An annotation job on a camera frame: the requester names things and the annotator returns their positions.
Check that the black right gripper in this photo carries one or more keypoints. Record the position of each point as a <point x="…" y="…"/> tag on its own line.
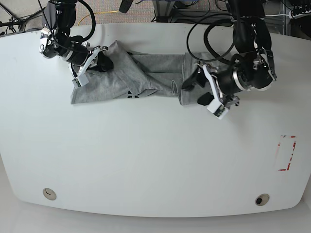
<point x="79" y="56"/>

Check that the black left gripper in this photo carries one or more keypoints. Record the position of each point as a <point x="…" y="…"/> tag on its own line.
<point x="225" y="80"/>

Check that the grey T-shirt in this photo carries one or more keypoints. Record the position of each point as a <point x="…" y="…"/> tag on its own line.
<point x="137" y="75"/>

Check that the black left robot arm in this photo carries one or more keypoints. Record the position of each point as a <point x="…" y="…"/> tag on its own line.
<point x="247" y="64"/>

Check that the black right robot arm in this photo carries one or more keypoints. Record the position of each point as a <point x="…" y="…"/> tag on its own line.
<point x="58" y="17"/>

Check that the red tape rectangle marking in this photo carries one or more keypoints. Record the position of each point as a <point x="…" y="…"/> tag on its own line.
<point x="285" y="152"/>

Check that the black tripod stand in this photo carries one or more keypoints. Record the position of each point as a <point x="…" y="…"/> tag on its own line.
<point x="16" y="24"/>

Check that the white power strip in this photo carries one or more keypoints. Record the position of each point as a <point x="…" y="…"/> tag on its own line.
<point x="300" y="11"/>

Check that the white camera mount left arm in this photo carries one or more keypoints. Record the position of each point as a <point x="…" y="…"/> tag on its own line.
<point x="217" y="94"/>

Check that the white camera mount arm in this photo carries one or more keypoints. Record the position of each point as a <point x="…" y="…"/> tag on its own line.
<point x="217" y="94"/>
<point x="79" y="72"/>

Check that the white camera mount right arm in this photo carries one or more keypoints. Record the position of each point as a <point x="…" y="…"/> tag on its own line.
<point x="79" y="72"/>

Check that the aluminium frame post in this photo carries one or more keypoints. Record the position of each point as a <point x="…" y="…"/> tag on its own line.
<point x="162" y="9"/>

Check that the right table cable grommet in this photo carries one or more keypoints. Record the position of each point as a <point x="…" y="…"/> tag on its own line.
<point x="262" y="199"/>

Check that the table cable grommet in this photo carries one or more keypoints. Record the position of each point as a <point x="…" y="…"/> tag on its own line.
<point x="49" y="194"/>
<point x="262" y="199"/>

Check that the left table cable grommet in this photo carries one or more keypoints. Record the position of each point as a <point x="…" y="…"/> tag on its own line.
<point x="49" y="194"/>

